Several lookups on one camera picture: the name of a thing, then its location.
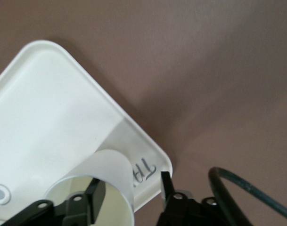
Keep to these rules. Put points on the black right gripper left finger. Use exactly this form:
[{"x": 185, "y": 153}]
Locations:
[{"x": 75, "y": 212}]

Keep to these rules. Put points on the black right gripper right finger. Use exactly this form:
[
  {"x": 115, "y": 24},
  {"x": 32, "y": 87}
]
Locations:
[{"x": 181, "y": 212}]

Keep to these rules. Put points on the cream tray with bear print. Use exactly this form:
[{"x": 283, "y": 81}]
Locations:
[{"x": 51, "y": 106}]

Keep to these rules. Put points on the white plastic cup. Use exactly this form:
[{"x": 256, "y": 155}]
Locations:
[{"x": 110, "y": 164}]

